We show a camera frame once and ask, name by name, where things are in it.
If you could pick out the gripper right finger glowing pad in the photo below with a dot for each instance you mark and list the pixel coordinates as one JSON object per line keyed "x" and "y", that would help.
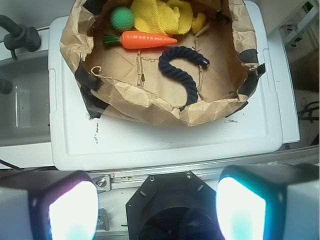
{"x": 269, "y": 202}

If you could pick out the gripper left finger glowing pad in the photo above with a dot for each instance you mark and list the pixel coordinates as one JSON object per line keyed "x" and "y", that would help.
{"x": 47, "y": 205}

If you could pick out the clear plastic bin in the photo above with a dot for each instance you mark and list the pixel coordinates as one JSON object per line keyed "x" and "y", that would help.
{"x": 24, "y": 112}

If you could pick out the brown paper bag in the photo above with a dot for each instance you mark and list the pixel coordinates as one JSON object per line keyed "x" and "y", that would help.
{"x": 211, "y": 76}

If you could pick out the black clamp knob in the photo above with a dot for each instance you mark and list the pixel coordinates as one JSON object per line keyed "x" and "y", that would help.
{"x": 19, "y": 36}

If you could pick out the orange plastic carrot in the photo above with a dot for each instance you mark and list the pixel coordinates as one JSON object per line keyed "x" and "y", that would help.
{"x": 131, "y": 39}

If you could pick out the yellow rubber duck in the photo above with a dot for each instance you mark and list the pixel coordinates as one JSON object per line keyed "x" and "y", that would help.
{"x": 198, "y": 23}

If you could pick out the green knitted ball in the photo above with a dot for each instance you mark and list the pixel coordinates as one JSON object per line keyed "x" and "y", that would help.
{"x": 122, "y": 19}

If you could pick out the yellow cloth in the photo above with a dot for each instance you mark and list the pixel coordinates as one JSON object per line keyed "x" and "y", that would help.
{"x": 173, "y": 17}

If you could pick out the aluminium rail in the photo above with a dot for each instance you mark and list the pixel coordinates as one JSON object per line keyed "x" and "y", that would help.
{"x": 208, "y": 170}

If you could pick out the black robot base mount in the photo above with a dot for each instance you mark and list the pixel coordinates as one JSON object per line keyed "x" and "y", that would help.
{"x": 173, "y": 206}

